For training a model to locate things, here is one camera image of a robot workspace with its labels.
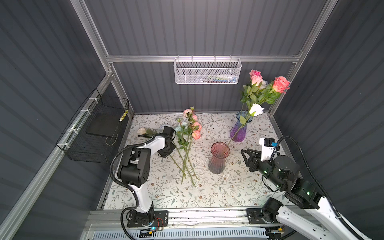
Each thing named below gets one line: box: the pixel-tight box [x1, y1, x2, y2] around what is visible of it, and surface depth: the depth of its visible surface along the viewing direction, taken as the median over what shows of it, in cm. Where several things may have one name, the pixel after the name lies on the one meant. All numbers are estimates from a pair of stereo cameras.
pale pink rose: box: [137, 128, 147, 135], surface depth 105 cm
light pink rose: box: [240, 76, 263, 113], surface depth 80 cm
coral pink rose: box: [258, 76, 291, 105], surface depth 76 cm
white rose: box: [227, 103, 265, 146], surface depth 67 cm
